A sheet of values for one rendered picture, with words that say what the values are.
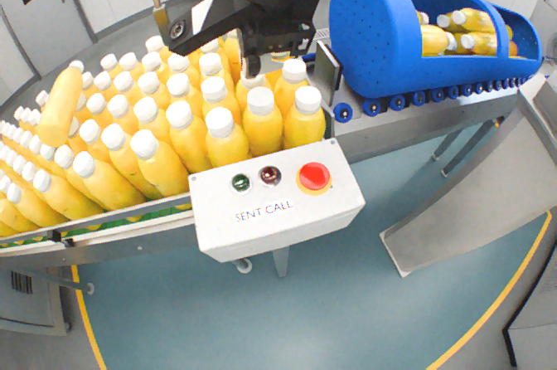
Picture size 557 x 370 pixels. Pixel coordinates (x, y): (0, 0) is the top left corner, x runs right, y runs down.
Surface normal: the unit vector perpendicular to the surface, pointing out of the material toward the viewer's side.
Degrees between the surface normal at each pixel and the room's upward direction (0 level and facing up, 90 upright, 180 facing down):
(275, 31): 22
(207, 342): 0
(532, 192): 90
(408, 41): 60
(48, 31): 90
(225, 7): 37
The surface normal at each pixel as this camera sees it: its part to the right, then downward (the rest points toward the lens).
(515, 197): -0.91, 0.37
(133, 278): -0.02, -0.50
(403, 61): 0.26, 0.68
